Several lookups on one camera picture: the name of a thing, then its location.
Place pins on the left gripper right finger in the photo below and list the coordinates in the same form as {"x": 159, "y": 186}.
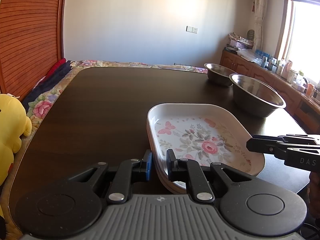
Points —
{"x": 190, "y": 172}

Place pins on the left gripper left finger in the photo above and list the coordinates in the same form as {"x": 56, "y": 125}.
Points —
{"x": 123, "y": 177}

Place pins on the floral square plate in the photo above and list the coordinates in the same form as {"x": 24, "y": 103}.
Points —
{"x": 160, "y": 161}
{"x": 201, "y": 132}
{"x": 177, "y": 187}

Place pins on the large steel bowl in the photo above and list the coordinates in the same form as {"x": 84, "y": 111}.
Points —
{"x": 254, "y": 96}

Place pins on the small steel bowl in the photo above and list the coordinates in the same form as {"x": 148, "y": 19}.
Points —
{"x": 219, "y": 75}

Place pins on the right human hand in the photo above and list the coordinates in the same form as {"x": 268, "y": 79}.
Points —
{"x": 314, "y": 195}

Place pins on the wooden side cabinet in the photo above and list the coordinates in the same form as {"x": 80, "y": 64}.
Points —
{"x": 301, "y": 107}

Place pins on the pink thermos bottle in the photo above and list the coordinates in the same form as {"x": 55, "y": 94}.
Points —
{"x": 287, "y": 69}

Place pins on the clear plastic bag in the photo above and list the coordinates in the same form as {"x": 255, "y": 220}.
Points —
{"x": 249, "y": 55}

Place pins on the yellow plush toy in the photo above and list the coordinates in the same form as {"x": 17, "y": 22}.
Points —
{"x": 14, "y": 123}

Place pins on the stack of folded cloths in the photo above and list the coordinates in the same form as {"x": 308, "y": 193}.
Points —
{"x": 239, "y": 42}

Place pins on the red and navy blanket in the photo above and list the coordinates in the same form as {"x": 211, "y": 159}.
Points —
{"x": 48, "y": 83}

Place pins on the patterned window curtain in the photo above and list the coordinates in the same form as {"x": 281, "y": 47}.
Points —
{"x": 260, "y": 9}

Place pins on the wooden louvered wardrobe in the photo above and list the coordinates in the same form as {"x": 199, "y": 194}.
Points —
{"x": 31, "y": 42}

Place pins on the white wall switch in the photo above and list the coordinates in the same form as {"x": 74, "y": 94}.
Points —
{"x": 191, "y": 29}

